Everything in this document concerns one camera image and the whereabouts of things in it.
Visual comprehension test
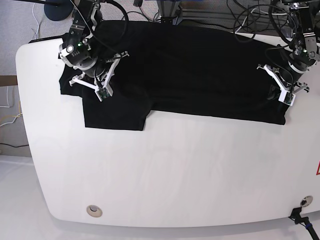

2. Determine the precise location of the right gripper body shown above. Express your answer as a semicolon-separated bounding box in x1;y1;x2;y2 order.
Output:
69;51;129;93

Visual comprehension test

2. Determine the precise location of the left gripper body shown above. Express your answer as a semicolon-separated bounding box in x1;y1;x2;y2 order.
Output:
257;61;310;97

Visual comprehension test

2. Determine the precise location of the black T-shirt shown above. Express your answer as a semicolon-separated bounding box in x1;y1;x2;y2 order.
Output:
59;21;288;131

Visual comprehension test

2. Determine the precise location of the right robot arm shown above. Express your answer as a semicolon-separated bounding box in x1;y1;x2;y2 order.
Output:
59;0;129;101

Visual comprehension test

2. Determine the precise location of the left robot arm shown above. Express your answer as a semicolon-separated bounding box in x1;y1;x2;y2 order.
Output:
234;0;320;106

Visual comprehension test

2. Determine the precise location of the round dark stand base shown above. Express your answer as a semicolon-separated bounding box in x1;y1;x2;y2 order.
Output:
44;0;74;21

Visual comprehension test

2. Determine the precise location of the red warning sticker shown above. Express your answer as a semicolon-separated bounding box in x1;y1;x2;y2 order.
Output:
316;162;320;176

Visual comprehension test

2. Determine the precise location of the black table leg block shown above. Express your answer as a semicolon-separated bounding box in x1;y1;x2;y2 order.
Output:
160;16;179;25

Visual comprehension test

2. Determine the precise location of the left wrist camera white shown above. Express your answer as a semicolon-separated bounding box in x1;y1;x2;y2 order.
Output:
278;91;296;106

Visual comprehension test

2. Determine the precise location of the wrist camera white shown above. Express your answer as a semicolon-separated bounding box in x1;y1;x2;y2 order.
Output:
95;85;114;102
278;91;296;106

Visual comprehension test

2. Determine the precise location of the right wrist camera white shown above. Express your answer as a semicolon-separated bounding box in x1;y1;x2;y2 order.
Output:
95;85;114;102

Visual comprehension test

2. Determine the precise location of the white cable on floor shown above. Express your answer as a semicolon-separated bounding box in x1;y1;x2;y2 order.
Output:
0;85;24;126

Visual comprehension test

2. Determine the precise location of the table cable grommet right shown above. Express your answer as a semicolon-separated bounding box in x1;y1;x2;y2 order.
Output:
300;195;313;208

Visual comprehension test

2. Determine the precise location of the table cable grommet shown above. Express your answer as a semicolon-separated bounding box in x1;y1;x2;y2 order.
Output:
86;205;103;218
300;195;313;208

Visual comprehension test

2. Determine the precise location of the black clamp with cable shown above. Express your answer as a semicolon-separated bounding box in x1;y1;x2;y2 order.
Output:
288;207;320;240

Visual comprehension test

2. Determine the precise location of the table cable grommet left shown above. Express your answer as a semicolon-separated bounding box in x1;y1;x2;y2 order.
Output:
86;205;103;218

